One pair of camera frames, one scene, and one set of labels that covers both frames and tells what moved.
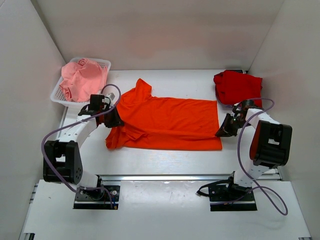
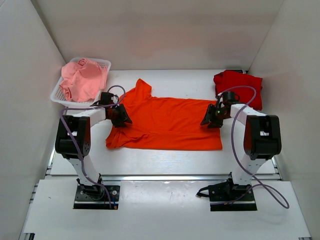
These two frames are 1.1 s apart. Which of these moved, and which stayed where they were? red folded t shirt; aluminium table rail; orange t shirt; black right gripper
Moved: black right gripper
Stayed: orange t shirt; red folded t shirt; aluminium table rail
